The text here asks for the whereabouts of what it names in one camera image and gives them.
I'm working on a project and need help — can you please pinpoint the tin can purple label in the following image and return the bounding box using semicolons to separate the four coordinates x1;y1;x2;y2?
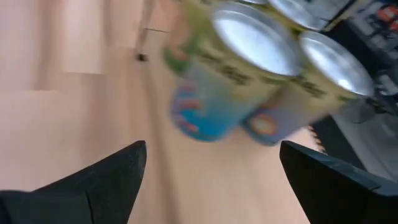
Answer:
242;30;376;147

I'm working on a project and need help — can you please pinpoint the light blue object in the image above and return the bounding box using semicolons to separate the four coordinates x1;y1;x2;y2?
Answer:
267;0;331;32

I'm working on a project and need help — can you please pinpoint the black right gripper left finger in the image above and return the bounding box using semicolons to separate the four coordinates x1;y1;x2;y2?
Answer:
0;139;147;224

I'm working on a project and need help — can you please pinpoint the tin can blue label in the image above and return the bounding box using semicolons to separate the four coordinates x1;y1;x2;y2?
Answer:
169;1;304;142

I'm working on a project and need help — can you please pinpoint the tin can green label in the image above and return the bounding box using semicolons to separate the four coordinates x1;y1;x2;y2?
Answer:
163;0;269;77

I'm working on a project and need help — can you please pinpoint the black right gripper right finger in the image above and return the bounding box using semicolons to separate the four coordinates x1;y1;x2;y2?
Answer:
279;139;398;224

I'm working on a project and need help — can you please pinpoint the black floor mat striped edge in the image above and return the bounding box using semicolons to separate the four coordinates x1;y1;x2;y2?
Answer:
308;114;368;171

